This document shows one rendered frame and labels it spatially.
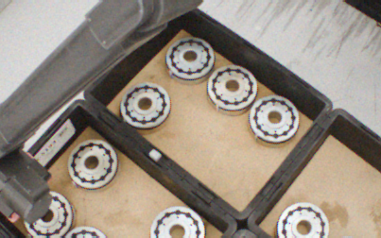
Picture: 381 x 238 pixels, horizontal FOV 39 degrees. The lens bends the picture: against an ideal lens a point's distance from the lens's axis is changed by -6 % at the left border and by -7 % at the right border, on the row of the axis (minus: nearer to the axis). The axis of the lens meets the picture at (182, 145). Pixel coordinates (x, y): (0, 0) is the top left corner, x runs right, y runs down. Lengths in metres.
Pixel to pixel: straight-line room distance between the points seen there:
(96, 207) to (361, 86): 0.69
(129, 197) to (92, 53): 0.59
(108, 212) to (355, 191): 0.49
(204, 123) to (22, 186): 0.49
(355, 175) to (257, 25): 0.49
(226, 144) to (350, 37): 0.49
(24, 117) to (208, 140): 0.53
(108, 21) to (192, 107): 0.70
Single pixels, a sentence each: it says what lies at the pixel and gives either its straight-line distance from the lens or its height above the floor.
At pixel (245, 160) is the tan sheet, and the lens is 1.14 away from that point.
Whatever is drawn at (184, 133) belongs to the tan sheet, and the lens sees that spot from 1.16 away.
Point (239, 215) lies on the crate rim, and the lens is 1.00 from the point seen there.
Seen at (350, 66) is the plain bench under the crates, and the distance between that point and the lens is 1.42.
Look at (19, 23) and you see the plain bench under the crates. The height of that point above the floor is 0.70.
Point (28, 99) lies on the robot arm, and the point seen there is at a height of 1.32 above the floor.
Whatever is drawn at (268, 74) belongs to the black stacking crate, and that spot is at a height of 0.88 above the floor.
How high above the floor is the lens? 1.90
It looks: 69 degrees down
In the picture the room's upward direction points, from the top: 8 degrees counter-clockwise
